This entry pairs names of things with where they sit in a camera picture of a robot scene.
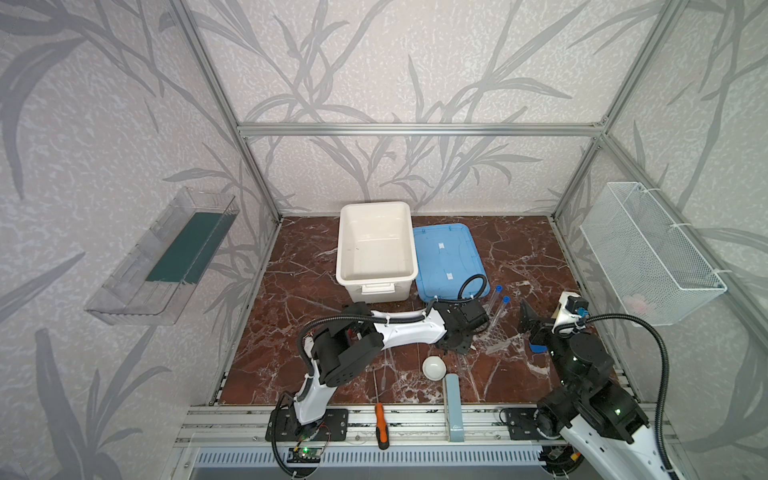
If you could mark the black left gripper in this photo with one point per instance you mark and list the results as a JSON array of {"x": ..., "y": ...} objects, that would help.
[{"x": 459, "y": 339}]

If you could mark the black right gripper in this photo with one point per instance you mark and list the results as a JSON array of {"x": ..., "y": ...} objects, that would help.
[{"x": 541, "y": 327}]

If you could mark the blue-capped test tube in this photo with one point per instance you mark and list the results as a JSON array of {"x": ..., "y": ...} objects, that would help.
[
  {"x": 495, "y": 295},
  {"x": 501, "y": 310}
]

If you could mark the white plastic storage bin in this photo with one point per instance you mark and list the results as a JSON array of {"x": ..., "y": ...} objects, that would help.
[{"x": 376, "y": 258}]

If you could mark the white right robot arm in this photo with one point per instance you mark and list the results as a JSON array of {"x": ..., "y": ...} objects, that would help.
[{"x": 590, "y": 410}]

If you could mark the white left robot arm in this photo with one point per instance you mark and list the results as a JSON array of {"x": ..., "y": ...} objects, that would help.
[{"x": 338, "y": 348}]

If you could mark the clear test tube rack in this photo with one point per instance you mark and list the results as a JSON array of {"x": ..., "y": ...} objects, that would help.
[{"x": 496, "y": 342}]

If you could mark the blue plastic bin lid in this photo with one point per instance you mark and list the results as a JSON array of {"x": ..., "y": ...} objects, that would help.
[{"x": 447, "y": 256}]

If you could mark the white ceramic bowl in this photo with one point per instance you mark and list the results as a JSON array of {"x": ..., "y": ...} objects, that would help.
[{"x": 434, "y": 368}]

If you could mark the light blue rectangular block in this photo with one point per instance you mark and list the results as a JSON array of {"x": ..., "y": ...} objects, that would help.
[{"x": 453, "y": 408}]

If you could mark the green circuit board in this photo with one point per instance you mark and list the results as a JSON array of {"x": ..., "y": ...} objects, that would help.
[{"x": 304, "y": 455}]

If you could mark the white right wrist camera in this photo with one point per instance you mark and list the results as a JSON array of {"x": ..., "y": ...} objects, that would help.
[{"x": 572, "y": 308}]

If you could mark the white wire mesh basket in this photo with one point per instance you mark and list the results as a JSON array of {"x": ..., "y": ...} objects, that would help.
[{"x": 653, "y": 267}]

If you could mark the orange handled screwdriver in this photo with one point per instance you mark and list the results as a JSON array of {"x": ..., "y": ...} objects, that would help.
[{"x": 382, "y": 433}]

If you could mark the clear wall shelf green mat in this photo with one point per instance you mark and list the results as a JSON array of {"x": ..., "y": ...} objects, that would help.
[{"x": 152, "y": 285}]

